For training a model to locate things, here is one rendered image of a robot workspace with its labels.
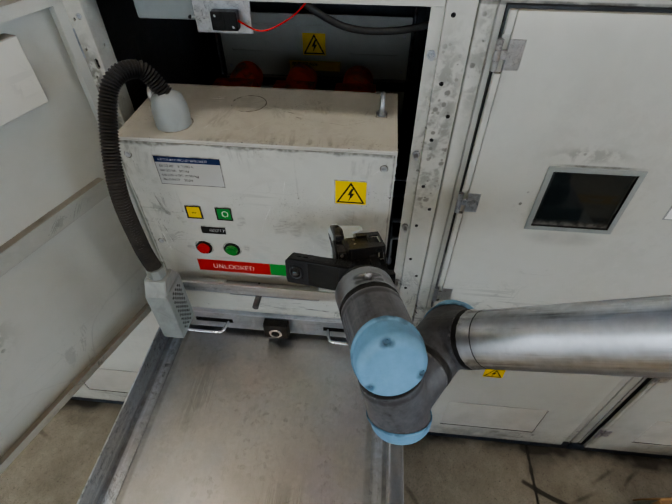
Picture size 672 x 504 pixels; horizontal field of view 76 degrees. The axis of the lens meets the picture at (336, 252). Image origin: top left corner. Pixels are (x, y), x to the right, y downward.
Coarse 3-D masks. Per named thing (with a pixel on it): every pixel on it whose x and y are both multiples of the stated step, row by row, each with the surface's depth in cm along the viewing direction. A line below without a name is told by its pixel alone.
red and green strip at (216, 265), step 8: (200, 264) 95; (208, 264) 95; (216, 264) 95; (224, 264) 94; (232, 264) 94; (240, 264) 94; (248, 264) 94; (256, 264) 93; (264, 264) 93; (272, 264) 93; (240, 272) 96; (248, 272) 95; (256, 272) 95; (264, 272) 95; (272, 272) 95; (280, 272) 94
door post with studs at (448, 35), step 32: (448, 0) 66; (448, 32) 70; (448, 64) 73; (448, 96) 77; (416, 128) 82; (448, 128) 81; (416, 160) 85; (416, 192) 92; (416, 224) 99; (416, 256) 106; (416, 288) 114
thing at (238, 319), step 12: (204, 312) 106; (216, 312) 106; (228, 312) 106; (240, 312) 106; (252, 312) 106; (204, 324) 110; (216, 324) 109; (240, 324) 108; (252, 324) 108; (300, 324) 105; (312, 324) 105; (324, 324) 104; (336, 324) 104; (336, 336) 107
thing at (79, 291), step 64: (0, 0) 66; (0, 64) 66; (64, 64) 78; (0, 128) 72; (64, 128) 82; (0, 192) 74; (64, 192) 86; (0, 256) 76; (64, 256) 90; (128, 256) 107; (0, 320) 81; (64, 320) 95; (128, 320) 113; (0, 384) 85; (64, 384) 100; (0, 448) 89
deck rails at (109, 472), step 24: (144, 360) 97; (168, 360) 105; (144, 384) 98; (144, 408) 96; (120, 432) 89; (120, 456) 89; (384, 456) 89; (96, 480) 82; (120, 480) 86; (384, 480) 86
